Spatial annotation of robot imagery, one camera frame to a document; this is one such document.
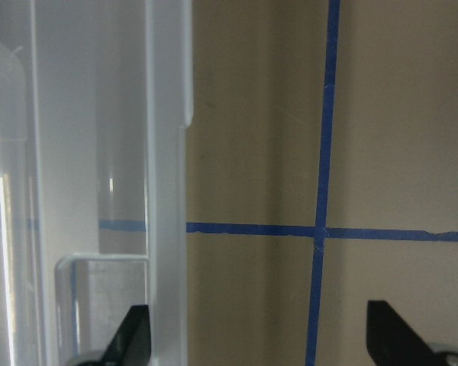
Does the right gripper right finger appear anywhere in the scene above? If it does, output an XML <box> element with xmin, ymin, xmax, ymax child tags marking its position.
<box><xmin>366</xmin><ymin>300</ymin><xmax>443</xmax><ymax>365</ymax></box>

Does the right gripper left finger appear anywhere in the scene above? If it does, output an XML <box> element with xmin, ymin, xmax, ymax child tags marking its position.
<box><xmin>100</xmin><ymin>305</ymin><xmax>151</xmax><ymax>366</ymax></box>

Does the clear plastic storage box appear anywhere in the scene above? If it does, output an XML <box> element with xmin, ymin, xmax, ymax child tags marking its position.
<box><xmin>0</xmin><ymin>1</ymin><xmax>193</xmax><ymax>365</ymax></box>

